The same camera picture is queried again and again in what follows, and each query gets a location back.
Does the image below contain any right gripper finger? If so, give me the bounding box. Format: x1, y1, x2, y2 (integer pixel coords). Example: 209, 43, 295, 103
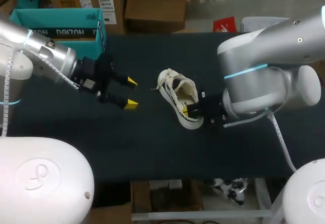
186, 103, 204, 117

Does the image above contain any red box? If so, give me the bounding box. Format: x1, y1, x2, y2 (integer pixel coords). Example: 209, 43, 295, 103
213, 16, 238, 34

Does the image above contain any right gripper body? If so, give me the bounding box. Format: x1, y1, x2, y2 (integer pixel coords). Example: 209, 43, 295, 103
200, 94, 230, 125

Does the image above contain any open teal box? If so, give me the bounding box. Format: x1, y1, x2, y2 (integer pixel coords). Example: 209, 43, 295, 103
9, 8, 106, 60

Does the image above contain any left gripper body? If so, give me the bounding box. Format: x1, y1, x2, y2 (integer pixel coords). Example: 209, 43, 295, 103
72, 54, 115, 104

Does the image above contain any open cardboard box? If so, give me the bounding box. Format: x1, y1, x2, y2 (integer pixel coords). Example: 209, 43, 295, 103
123, 0, 188, 35

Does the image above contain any white cable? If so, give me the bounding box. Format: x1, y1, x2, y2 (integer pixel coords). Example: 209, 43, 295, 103
222, 107, 297, 173
1, 40, 80, 137

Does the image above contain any cardboard box with blocks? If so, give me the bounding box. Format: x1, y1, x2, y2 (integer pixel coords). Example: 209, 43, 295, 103
131, 179, 205, 213

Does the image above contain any cream white shoe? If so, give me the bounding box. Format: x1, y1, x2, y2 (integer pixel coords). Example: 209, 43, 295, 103
150, 68, 206, 131

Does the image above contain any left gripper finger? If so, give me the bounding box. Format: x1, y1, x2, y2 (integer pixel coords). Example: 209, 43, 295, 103
111, 71, 139, 88
106, 92, 139, 111

